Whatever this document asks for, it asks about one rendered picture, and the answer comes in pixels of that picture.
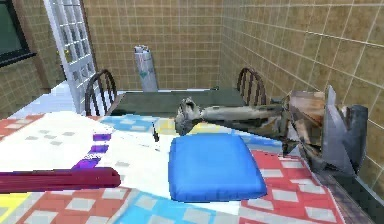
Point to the white glazed room door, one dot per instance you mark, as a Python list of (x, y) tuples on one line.
[(71, 50)]

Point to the gold round door knob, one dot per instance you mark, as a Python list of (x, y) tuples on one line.
[(67, 52)]

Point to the dark green table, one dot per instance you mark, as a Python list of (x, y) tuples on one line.
[(166, 101)]

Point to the blue pillow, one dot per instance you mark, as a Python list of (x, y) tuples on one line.
[(213, 166)]

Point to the dark wooden spindle chair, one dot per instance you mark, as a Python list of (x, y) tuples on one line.
[(100, 91), (250, 86)]

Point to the bed with colourful checked quilt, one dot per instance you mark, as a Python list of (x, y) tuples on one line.
[(290, 196)]

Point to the white cloth with purple squares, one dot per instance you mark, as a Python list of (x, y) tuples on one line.
[(66, 146)]

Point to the dark red flat bar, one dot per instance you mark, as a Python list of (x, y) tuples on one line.
[(60, 179)]

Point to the black framed window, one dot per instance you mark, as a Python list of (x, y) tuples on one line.
[(11, 31)]

